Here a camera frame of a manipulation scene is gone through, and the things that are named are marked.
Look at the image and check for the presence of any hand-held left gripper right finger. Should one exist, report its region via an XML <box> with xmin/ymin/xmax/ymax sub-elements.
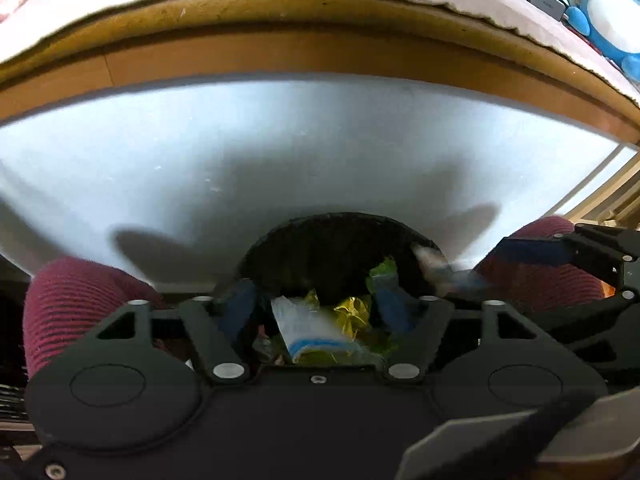
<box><xmin>372</xmin><ymin>280</ymin><xmax>542</xmax><ymax>386</ymax></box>

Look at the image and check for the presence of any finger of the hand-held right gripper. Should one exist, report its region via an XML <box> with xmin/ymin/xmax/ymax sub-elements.
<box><xmin>440</xmin><ymin>272</ymin><xmax>640</xmax><ymax>361</ymax></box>
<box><xmin>499</xmin><ymin>224</ymin><xmax>640</xmax><ymax>281</ymax></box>

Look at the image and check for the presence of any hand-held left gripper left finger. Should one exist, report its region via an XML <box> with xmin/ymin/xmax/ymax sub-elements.
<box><xmin>92</xmin><ymin>280</ymin><xmax>259</xmax><ymax>386</ymax></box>

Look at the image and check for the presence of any gold snack bag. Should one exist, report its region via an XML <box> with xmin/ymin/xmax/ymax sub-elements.
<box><xmin>300</xmin><ymin>290</ymin><xmax>375</xmax><ymax>341</ymax></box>

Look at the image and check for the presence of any white blue plastic packet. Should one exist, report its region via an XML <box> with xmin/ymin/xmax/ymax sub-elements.
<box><xmin>270</xmin><ymin>296</ymin><xmax>366</xmax><ymax>363</ymax></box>

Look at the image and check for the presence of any black trash bin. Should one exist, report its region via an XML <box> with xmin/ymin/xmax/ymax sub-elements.
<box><xmin>235</xmin><ymin>212</ymin><xmax>451</xmax><ymax>367</ymax></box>

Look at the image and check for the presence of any person's right leg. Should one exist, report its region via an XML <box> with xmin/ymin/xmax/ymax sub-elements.
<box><xmin>475</xmin><ymin>216</ymin><xmax>608</xmax><ymax>313</ymax></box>

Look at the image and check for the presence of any green white packet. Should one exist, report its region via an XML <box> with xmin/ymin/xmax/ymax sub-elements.
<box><xmin>367</xmin><ymin>257</ymin><xmax>399</xmax><ymax>292</ymax></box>

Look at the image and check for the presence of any grey flat device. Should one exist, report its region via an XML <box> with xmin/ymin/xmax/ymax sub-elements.
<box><xmin>529</xmin><ymin>0</ymin><xmax>570</xmax><ymax>22</ymax></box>

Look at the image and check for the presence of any large blue plush cat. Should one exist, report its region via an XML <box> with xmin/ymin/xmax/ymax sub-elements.
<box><xmin>565</xmin><ymin>0</ymin><xmax>640</xmax><ymax>83</ymax></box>

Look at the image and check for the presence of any wooden slatted frame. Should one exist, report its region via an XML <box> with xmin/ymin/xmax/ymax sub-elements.
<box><xmin>550</xmin><ymin>145</ymin><xmax>640</xmax><ymax>227</ymax></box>

